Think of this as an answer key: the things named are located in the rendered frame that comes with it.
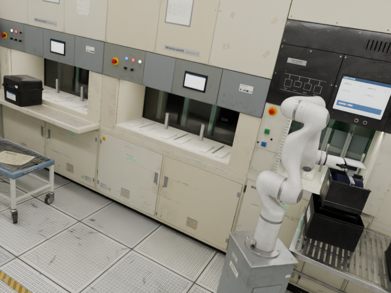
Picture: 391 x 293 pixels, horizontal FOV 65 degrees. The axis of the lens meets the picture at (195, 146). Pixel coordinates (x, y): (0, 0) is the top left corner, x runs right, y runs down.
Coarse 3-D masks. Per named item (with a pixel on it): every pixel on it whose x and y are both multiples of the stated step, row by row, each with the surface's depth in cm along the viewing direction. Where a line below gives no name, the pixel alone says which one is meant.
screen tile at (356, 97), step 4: (344, 84) 192; (348, 84) 191; (352, 84) 190; (356, 84) 189; (360, 84) 188; (348, 88) 192; (352, 88) 191; (356, 88) 190; (360, 88) 189; (340, 92) 194; (344, 92) 193; (356, 92) 190; (360, 92) 189; (340, 96) 195; (344, 96) 193; (348, 96) 193; (352, 96) 192; (356, 96) 191; (360, 96) 190; (352, 100) 192; (356, 100) 191
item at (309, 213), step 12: (312, 204) 187; (312, 216) 178; (324, 216) 175; (336, 216) 201; (360, 216) 182; (312, 228) 179; (324, 228) 177; (336, 228) 175; (348, 228) 173; (360, 228) 171; (324, 240) 179; (336, 240) 177; (348, 240) 175
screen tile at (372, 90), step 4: (368, 88) 187; (372, 88) 186; (376, 88) 185; (380, 88) 184; (368, 92) 187; (372, 92) 186; (376, 92) 185; (380, 92) 184; (388, 92) 183; (384, 96) 184; (364, 100) 189; (368, 100) 188; (372, 100) 187; (376, 100) 186; (380, 100) 185; (384, 100) 184; (368, 104) 189; (372, 104) 188; (376, 104) 187; (380, 104) 186; (384, 104) 185
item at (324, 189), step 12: (360, 168) 170; (324, 180) 191; (324, 192) 182; (336, 192) 172; (348, 192) 171; (360, 192) 169; (324, 204) 176; (336, 204) 174; (348, 204) 172; (360, 204) 170; (348, 216) 179
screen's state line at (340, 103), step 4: (336, 104) 197; (340, 104) 196; (344, 104) 195; (348, 104) 194; (352, 104) 193; (356, 104) 192; (352, 108) 193; (356, 108) 192; (360, 108) 191; (364, 108) 190; (368, 108) 189; (372, 108) 188; (368, 112) 190; (372, 112) 189; (376, 112) 188; (380, 112) 187
